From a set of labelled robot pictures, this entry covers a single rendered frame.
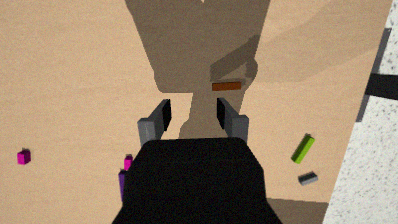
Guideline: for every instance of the grey rod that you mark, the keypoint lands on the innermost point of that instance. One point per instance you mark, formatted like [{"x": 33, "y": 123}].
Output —
[{"x": 307, "y": 179}]

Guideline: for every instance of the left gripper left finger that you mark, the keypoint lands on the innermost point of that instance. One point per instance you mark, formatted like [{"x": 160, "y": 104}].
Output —
[{"x": 153, "y": 127}]

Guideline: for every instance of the small magenta block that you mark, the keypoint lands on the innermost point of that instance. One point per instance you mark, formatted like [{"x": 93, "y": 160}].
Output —
[
  {"x": 127, "y": 162},
  {"x": 24, "y": 157}
]

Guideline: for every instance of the olive green rod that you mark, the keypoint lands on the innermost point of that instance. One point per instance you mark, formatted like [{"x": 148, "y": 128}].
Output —
[{"x": 303, "y": 149}]

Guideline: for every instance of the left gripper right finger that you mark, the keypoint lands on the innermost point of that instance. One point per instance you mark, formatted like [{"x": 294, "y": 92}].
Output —
[{"x": 235, "y": 125}]

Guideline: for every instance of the orange rectangular block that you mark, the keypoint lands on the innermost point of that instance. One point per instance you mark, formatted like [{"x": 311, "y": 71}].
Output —
[{"x": 226, "y": 86}]

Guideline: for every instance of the purple rod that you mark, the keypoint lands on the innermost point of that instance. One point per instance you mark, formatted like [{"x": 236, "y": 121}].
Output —
[{"x": 121, "y": 181}]

